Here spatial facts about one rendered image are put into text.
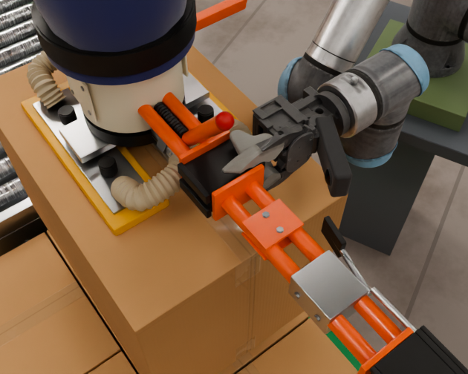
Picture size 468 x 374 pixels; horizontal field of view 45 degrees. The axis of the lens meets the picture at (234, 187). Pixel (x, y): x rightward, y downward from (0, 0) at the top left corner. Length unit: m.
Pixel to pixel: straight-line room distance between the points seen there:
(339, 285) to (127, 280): 0.32
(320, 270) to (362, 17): 0.48
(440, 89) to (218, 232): 0.85
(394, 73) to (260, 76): 1.83
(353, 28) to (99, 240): 0.54
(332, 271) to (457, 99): 0.92
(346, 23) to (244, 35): 1.92
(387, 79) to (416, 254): 1.37
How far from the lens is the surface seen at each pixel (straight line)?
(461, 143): 1.51
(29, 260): 1.54
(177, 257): 0.86
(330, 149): 0.78
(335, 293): 0.68
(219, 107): 1.02
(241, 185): 0.74
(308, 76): 1.02
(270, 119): 0.81
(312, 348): 1.37
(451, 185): 2.42
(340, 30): 1.00
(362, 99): 0.84
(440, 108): 1.50
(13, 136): 1.07
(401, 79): 0.89
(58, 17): 0.76
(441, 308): 2.12
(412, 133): 1.50
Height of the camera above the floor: 1.82
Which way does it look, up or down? 54 degrees down
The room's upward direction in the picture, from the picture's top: straight up
